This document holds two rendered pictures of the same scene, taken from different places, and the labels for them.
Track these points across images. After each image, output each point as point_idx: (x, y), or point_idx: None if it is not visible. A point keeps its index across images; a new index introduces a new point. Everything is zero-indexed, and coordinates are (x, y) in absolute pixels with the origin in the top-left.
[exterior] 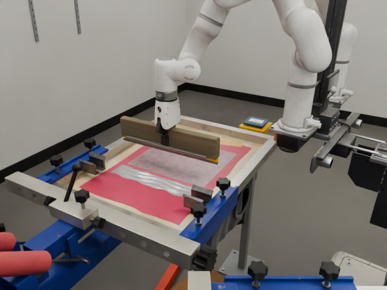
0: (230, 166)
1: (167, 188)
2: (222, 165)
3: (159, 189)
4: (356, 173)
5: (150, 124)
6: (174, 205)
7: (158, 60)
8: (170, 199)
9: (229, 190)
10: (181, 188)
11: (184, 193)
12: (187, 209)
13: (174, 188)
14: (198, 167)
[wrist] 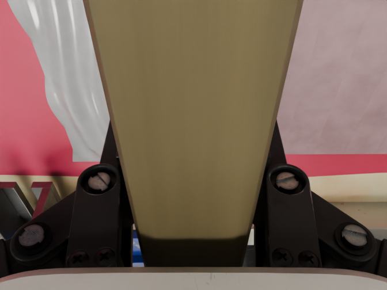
0: (351, 164)
1: (53, 69)
2: (348, 146)
3: (27, 34)
4: None
5: (103, 27)
6: (4, 133)
7: None
8: (15, 106)
9: (137, 250)
10: (95, 114)
11: (80, 133)
12: (25, 165)
13: (79, 91)
14: (299, 87)
